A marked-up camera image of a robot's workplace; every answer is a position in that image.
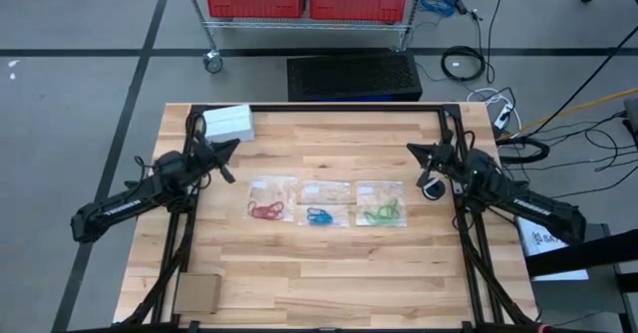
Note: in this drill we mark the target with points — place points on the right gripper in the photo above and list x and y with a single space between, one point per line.
446 158

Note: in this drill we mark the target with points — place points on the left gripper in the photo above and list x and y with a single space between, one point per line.
212 158

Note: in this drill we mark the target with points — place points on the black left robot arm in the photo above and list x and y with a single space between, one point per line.
124 206

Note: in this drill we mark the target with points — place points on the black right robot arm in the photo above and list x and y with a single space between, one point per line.
533 206

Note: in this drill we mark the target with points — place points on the white cardboard box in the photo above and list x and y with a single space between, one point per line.
226 122

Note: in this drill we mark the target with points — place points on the round white black spool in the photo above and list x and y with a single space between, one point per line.
433 190

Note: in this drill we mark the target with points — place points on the white power strip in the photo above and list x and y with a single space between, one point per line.
503 116

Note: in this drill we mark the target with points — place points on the black perforated metal case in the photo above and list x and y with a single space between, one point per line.
349 76

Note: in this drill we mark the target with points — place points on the brown cardboard box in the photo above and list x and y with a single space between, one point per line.
197 293

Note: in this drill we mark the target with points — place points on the white printed booklet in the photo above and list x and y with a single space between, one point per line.
558 268

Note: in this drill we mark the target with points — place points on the black bar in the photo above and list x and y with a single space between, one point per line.
588 253

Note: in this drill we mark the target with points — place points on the grey side table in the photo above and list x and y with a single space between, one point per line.
573 303

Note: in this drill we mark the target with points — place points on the grey black device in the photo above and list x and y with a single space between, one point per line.
632 118

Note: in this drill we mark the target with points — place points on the black metal table frame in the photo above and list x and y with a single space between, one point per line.
349 107

